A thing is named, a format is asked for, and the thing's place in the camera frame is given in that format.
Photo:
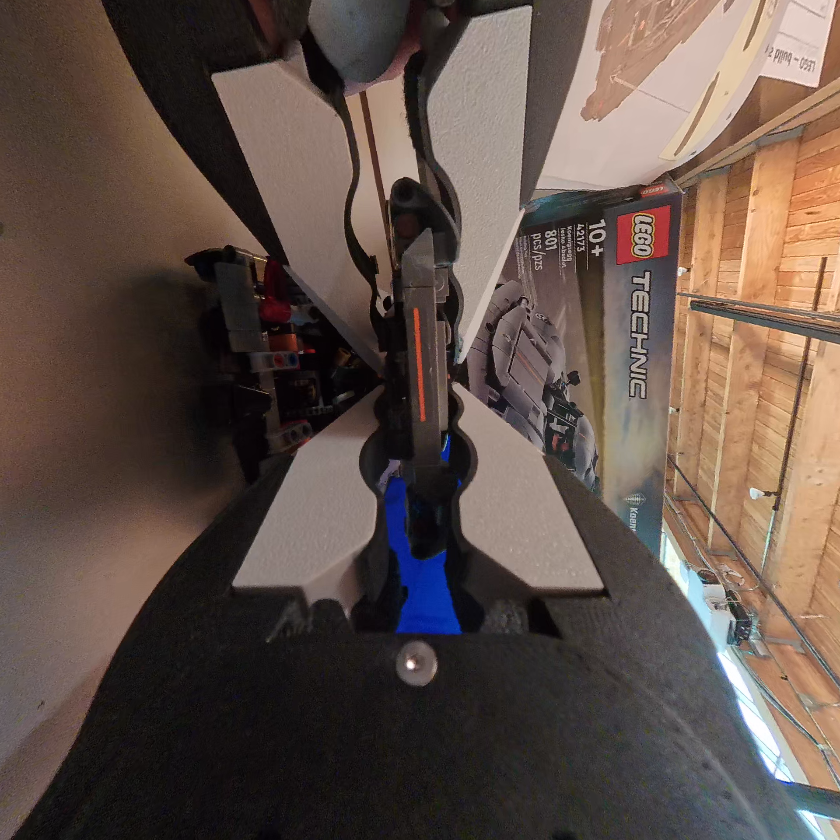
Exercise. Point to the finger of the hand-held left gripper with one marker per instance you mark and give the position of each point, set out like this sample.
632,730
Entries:
485,118
289,144

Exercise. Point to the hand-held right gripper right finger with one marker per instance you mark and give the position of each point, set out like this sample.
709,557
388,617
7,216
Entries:
525,525

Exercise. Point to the printed white note sheet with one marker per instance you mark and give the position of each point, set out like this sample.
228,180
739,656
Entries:
797,39

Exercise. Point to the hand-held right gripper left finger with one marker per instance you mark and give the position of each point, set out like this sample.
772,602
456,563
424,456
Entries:
308,525

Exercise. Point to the black metal rail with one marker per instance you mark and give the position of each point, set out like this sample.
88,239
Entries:
754,312

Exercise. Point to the ceiling track lights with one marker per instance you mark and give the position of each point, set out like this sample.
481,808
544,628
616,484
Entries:
758,492

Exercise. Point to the grey lego door panel assembly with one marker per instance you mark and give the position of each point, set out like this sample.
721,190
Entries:
423,341

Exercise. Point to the white wall-mounted box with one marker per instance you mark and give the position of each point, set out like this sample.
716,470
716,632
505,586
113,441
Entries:
718,596

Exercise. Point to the dark lego set box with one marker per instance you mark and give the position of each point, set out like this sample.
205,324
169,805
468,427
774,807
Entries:
590,328

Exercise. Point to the partly built lego car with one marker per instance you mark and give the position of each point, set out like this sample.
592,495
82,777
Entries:
262,341

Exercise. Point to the white instruction booklet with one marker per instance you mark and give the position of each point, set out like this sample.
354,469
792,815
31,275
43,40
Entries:
623,98

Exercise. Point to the person's left hand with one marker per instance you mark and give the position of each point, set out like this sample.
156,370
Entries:
400,62

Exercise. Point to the black metal pole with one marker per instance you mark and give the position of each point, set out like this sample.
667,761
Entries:
814,799

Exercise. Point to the blue plastic bin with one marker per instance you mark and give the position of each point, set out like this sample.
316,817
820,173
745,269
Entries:
423,590

